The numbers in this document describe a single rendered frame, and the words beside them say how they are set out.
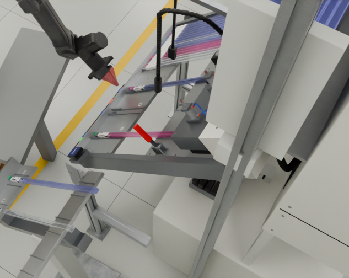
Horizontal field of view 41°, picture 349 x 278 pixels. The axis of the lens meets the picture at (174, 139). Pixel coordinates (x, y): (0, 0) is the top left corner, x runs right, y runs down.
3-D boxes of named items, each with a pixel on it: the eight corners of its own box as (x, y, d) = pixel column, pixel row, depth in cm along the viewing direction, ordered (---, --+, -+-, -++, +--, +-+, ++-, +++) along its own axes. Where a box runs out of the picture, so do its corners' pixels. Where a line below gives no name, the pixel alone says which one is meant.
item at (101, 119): (87, 162, 161) (73, 149, 158) (182, 37, 189) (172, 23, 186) (89, 163, 160) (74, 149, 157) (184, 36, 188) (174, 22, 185)
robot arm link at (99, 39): (57, 32, 158) (59, 56, 157) (78, 19, 151) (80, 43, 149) (86, 41, 167) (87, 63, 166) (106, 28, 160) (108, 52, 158)
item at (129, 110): (84, 158, 159) (77, 152, 158) (181, 31, 187) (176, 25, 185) (113, 160, 144) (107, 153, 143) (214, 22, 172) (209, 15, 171)
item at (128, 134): (96, 137, 159) (93, 134, 158) (98, 134, 159) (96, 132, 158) (197, 137, 120) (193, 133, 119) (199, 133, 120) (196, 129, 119)
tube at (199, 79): (132, 91, 168) (129, 89, 167) (133, 89, 168) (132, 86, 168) (235, 77, 129) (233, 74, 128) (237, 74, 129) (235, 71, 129)
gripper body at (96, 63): (115, 58, 167) (101, 43, 164) (98, 79, 163) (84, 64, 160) (106, 61, 172) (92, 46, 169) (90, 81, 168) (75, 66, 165)
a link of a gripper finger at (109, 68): (125, 80, 170) (108, 61, 166) (115, 94, 167) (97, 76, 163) (116, 81, 175) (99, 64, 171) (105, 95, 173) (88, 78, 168)
